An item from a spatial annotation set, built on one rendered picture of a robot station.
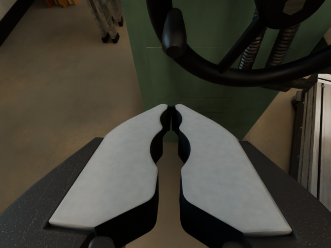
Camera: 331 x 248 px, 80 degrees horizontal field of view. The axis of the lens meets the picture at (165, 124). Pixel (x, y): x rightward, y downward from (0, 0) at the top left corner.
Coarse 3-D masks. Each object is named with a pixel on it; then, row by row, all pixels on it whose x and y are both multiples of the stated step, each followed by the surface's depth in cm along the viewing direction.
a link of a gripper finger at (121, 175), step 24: (144, 120) 10; (168, 120) 11; (120, 144) 8; (144, 144) 8; (96, 168) 7; (120, 168) 7; (144, 168) 7; (72, 192) 6; (96, 192) 6; (120, 192) 6; (144, 192) 6; (72, 216) 5; (96, 216) 5; (120, 216) 5; (144, 216) 6; (120, 240) 6
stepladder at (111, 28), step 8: (88, 0) 113; (96, 0) 112; (104, 0) 114; (112, 0) 129; (96, 8) 121; (104, 8) 119; (96, 16) 122; (104, 16) 120; (112, 16) 145; (120, 16) 142; (112, 24) 129; (120, 24) 143; (104, 32) 133; (112, 32) 130; (104, 40) 134; (112, 40) 134
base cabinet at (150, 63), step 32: (128, 0) 39; (192, 0) 38; (224, 0) 38; (128, 32) 45; (192, 32) 45; (224, 32) 44; (320, 32) 44; (160, 64) 53; (256, 64) 52; (160, 96) 66; (192, 96) 65; (224, 96) 64; (256, 96) 64
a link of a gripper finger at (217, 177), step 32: (192, 128) 9; (224, 128) 9; (192, 160) 7; (224, 160) 7; (192, 192) 6; (224, 192) 6; (256, 192) 6; (192, 224) 6; (224, 224) 5; (256, 224) 5; (288, 224) 5
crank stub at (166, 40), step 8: (176, 8) 21; (168, 16) 20; (176, 16) 20; (168, 24) 19; (176, 24) 19; (184, 24) 20; (168, 32) 19; (176, 32) 18; (184, 32) 19; (168, 40) 18; (176, 40) 18; (184, 40) 19; (168, 48) 19; (176, 48) 19; (184, 48) 19; (168, 56) 19; (176, 56) 19
